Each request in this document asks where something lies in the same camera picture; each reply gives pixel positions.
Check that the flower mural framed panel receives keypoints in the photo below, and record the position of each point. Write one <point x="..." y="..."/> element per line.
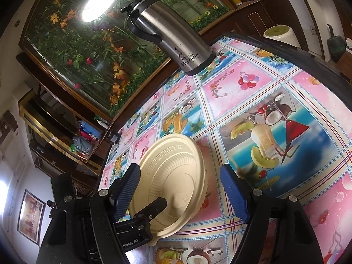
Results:
<point x="86" y="47"/>

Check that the framed wall painting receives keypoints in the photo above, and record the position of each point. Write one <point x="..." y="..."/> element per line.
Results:
<point x="30" y="218"/>

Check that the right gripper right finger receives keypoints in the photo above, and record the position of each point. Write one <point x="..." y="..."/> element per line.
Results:
<point x="295" y="240"/>

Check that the colourful fruit print tablecloth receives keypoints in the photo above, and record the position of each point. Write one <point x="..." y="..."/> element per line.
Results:
<point x="281" y="120"/>

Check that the white green-topped bin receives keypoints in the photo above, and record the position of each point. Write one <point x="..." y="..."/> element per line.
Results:
<point x="282" y="33"/>

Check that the wooden side cabinet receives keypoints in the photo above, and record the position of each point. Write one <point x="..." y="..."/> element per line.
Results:
<point x="253" y="18"/>

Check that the small black table object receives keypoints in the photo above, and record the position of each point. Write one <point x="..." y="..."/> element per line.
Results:
<point x="113" y="137"/>

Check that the stainless steel thermos jug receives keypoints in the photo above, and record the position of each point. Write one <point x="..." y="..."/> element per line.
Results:
<point x="154" y="21"/>

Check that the beige paper bowl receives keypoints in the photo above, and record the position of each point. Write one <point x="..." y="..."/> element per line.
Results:
<point x="172" y="168"/>

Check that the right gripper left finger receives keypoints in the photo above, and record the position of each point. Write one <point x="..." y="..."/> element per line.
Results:
<point x="82" y="229"/>

